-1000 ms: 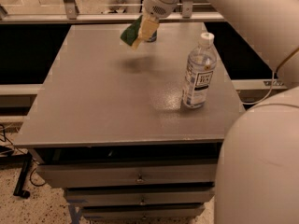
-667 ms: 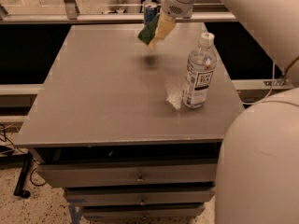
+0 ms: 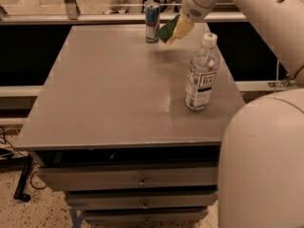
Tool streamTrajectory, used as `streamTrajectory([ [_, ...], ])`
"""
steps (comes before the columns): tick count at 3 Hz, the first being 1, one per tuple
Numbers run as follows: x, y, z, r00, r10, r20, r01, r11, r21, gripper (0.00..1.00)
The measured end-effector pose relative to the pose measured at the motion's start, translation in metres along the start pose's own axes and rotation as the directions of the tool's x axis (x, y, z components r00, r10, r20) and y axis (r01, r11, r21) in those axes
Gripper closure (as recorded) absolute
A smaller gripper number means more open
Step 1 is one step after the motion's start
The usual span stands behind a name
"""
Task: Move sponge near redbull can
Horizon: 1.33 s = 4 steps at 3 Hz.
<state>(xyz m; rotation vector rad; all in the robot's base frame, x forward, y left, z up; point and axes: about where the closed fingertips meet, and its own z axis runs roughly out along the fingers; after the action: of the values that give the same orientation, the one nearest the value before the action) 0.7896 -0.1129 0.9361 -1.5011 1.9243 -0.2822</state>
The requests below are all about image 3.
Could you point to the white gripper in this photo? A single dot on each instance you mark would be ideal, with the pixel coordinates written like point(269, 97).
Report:
point(191, 6)

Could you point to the grey drawer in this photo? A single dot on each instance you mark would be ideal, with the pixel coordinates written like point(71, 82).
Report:
point(149, 215)
point(93, 178)
point(142, 199)

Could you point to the black stand leg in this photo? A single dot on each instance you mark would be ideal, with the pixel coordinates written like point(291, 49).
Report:
point(19, 192)

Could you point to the green and yellow sponge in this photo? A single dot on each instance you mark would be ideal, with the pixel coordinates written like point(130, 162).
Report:
point(166, 31)

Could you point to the bottom grey drawer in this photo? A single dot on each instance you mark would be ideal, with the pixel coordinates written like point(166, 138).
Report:
point(149, 215)

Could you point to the top grey drawer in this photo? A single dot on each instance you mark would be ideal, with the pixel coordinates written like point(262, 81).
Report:
point(93, 178)

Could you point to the middle grey drawer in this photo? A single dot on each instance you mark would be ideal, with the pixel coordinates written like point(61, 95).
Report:
point(142, 199)

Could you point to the clear plastic water bottle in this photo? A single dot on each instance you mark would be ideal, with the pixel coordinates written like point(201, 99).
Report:
point(204, 65)

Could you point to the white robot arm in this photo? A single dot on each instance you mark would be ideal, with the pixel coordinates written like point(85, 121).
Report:
point(261, 160)

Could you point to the metal railing frame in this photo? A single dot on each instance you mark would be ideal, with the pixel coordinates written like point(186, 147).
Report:
point(72, 12)

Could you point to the blue silver redbull can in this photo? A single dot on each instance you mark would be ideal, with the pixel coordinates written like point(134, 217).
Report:
point(152, 22)

